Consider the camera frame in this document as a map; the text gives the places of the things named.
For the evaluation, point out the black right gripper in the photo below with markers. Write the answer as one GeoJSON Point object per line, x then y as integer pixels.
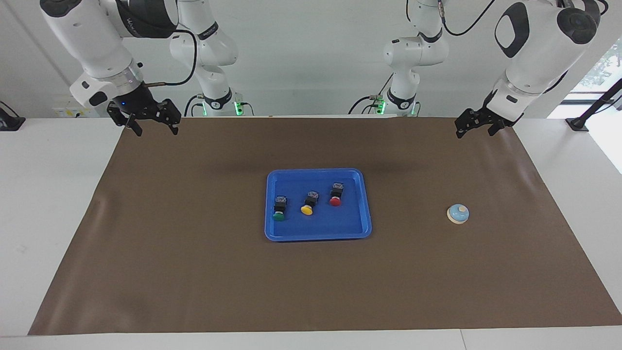
{"type": "Point", "coordinates": [141, 104]}

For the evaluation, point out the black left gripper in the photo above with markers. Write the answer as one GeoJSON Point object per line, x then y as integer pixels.
{"type": "Point", "coordinates": [481, 118]}

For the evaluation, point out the green push button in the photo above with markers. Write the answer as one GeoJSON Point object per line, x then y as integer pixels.
{"type": "Point", "coordinates": [279, 217]}

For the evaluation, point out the red push button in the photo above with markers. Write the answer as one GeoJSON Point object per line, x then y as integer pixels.
{"type": "Point", "coordinates": [335, 201]}

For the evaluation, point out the yellow push button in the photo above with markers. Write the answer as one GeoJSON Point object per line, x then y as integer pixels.
{"type": "Point", "coordinates": [307, 210]}

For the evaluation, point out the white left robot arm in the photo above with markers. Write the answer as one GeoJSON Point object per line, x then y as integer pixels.
{"type": "Point", "coordinates": [534, 53]}

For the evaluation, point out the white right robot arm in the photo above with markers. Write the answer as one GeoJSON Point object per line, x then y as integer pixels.
{"type": "Point", "coordinates": [92, 39]}

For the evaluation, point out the light blue call bell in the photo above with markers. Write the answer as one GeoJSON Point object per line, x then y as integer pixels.
{"type": "Point", "coordinates": [457, 214]}

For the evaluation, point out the blue plastic tray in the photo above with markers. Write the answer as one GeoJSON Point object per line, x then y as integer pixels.
{"type": "Point", "coordinates": [335, 223]}

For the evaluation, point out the black angled stand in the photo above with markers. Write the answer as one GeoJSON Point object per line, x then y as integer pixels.
{"type": "Point", "coordinates": [593, 107]}

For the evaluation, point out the brown table mat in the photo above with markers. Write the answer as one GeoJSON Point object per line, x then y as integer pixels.
{"type": "Point", "coordinates": [311, 282]}

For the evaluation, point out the white wall socket box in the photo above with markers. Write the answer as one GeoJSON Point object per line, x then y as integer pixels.
{"type": "Point", "coordinates": [60, 113]}

